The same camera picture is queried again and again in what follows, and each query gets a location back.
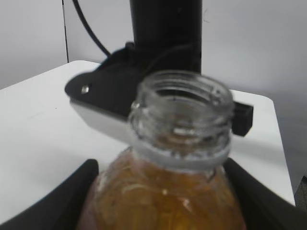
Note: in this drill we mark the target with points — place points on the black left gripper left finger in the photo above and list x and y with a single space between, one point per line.
61 208

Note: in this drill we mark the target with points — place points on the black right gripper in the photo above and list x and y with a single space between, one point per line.
192 95

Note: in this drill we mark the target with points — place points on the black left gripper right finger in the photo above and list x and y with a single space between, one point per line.
262 209

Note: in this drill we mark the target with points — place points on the peach oolong tea bottle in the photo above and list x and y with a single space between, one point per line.
172 176

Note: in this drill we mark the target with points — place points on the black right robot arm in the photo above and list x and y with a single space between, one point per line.
167 35

